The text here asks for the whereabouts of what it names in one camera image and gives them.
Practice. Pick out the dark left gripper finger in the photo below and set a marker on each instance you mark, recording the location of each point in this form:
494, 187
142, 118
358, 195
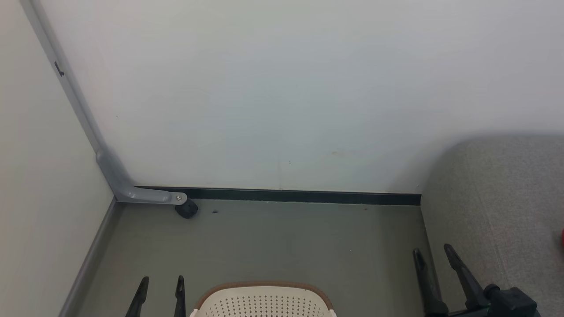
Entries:
139, 299
179, 299

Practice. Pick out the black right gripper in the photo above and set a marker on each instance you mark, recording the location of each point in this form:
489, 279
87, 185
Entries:
513, 304

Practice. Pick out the grey fabric sofa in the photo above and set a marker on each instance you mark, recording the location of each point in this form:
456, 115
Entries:
498, 207

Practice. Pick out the grey skirting strip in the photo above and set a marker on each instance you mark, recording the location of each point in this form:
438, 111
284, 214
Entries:
88, 268

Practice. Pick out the cream perforated laundry basket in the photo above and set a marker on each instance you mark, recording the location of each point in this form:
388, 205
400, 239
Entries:
264, 304

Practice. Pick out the black caster wheel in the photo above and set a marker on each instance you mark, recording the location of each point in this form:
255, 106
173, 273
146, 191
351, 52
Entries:
187, 209

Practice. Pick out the black baseboard strip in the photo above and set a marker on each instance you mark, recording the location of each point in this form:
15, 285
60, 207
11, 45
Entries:
299, 196

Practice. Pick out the grey metal frame leg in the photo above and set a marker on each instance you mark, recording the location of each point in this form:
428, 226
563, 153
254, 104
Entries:
128, 193

